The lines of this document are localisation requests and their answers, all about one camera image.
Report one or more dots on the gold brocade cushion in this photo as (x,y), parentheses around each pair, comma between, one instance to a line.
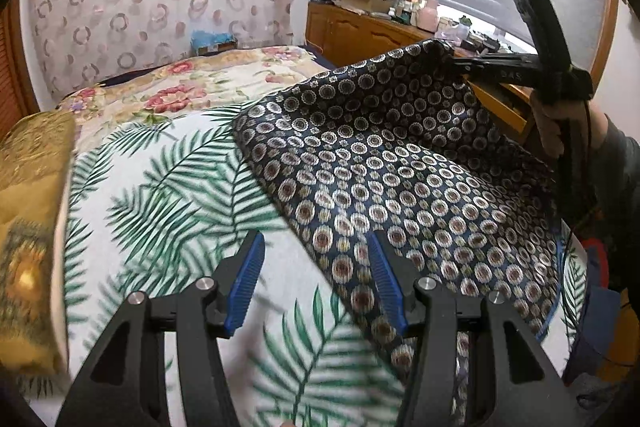
(30,217)

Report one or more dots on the clear plastic container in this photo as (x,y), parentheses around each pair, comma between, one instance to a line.
(447,28)

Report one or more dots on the pink jug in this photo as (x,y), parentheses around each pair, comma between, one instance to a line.
(428,14)

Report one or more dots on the navy circle-patterned satin robe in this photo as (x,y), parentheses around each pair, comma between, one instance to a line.
(390,167)

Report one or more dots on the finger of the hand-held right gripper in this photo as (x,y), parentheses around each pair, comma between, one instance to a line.
(507,58)
(500,73)

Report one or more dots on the wooden louvred door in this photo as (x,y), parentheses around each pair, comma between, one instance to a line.
(12,72)

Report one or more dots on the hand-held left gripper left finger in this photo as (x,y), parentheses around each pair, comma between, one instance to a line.
(245,282)

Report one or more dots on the floral quilt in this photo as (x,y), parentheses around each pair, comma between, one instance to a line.
(190,87)

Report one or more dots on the cardboard box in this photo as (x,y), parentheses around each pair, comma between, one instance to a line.
(365,2)

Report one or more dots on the green leaf-print bedsheet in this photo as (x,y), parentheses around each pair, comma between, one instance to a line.
(175,207)

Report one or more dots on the wooden cabinet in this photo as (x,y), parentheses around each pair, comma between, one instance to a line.
(360,34)

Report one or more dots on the teal fabric item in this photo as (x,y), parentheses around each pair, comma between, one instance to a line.
(212,41)

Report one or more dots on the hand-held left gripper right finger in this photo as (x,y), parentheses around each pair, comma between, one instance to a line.
(387,282)

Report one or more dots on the person's right hand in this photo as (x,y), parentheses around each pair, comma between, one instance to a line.
(547,127)

